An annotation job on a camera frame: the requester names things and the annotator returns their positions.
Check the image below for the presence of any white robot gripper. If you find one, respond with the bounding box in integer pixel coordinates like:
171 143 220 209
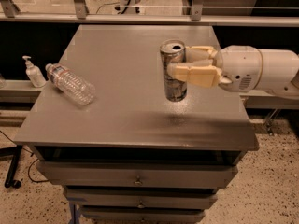
167 46 262 92

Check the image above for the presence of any blue silver redbull can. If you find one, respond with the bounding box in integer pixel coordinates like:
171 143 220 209
160 39 187 102

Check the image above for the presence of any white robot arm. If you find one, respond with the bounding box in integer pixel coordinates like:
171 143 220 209
167 45 299 99

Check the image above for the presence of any grey drawer cabinet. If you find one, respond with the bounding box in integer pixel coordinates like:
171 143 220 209
15 25 258 223

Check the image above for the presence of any clear plastic water bottle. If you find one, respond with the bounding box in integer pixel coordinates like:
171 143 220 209
45 63 95 105

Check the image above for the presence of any white pump dispenser bottle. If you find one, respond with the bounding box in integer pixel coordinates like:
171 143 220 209
22 55 46 88

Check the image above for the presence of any black stand leg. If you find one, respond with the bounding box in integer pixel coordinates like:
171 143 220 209
0 146 22 189

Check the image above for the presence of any black floor cable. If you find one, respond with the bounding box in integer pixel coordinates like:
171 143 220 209
0 130 49 184

